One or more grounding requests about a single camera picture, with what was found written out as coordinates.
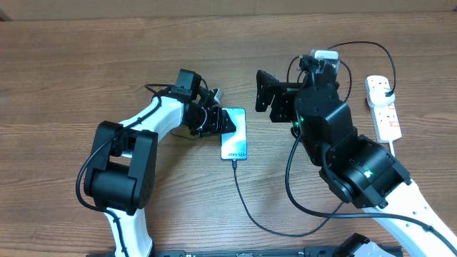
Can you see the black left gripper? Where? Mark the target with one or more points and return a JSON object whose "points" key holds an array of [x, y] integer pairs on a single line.
{"points": [[216, 123]]}

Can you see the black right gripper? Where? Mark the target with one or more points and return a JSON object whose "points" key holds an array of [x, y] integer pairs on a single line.
{"points": [[285, 101]]}

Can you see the blue screen smartphone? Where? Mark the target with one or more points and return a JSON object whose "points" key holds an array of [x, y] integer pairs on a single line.
{"points": [[234, 144]]}

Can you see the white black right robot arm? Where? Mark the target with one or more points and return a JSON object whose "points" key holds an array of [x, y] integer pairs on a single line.
{"points": [[356, 169]]}

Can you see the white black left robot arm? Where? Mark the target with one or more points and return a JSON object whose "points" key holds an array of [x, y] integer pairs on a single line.
{"points": [[117, 178]]}

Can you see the white charger adapter plug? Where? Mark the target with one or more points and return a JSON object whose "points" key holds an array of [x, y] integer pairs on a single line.
{"points": [[380, 97]]}

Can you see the white power strip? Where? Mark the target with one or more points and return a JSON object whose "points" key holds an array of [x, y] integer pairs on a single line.
{"points": [[385, 119]]}

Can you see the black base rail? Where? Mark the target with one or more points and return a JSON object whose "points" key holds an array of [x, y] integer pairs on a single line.
{"points": [[309, 251]]}

